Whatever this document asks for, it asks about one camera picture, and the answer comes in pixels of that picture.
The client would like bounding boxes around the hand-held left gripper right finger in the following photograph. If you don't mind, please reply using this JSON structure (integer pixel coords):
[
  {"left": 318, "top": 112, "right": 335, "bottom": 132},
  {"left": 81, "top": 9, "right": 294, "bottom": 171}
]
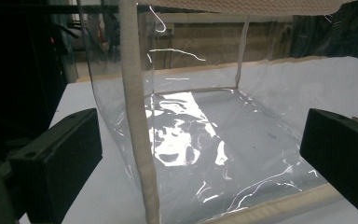
[{"left": 299, "top": 107, "right": 358, "bottom": 224}]

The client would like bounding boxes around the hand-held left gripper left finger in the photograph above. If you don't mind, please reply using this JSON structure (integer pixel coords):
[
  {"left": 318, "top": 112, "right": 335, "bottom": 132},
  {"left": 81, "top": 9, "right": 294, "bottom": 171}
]
[{"left": 7, "top": 107, "right": 103, "bottom": 224}]

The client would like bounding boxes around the clear plastic bag with beige trim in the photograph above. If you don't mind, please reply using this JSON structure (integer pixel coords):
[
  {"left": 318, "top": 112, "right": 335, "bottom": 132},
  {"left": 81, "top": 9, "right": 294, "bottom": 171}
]
[{"left": 76, "top": 0, "right": 358, "bottom": 224}]

